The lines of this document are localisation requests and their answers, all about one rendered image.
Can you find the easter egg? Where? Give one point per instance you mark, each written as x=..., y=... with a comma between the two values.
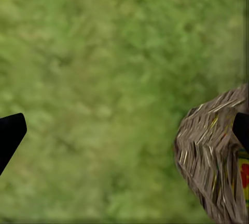
x=242, y=150
x=244, y=170

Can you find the wicker basket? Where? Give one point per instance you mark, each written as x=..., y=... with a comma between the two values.
x=206, y=155

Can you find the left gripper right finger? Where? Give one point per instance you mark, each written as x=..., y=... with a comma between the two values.
x=241, y=129

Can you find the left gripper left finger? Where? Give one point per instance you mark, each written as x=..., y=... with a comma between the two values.
x=12, y=130

